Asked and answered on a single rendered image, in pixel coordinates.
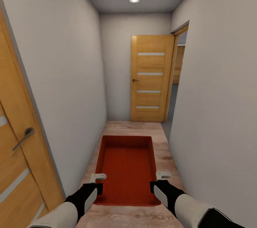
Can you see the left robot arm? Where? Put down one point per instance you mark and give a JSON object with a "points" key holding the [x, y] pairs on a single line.
{"points": [[68, 214]]}

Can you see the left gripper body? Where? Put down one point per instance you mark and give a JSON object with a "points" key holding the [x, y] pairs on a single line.
{"points": [[99, 187]]}

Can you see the garage door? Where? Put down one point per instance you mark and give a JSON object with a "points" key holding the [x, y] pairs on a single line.
{"points": [[178, 64]]}

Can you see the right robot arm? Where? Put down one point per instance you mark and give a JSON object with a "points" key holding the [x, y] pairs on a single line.
{"points": [[190, 212]]}

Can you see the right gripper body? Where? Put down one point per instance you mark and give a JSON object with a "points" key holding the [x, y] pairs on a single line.
{"points": [[152, 186]]}

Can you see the storage box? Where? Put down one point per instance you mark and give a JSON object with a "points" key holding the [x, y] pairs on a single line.
{"points": [[129, 163]]}

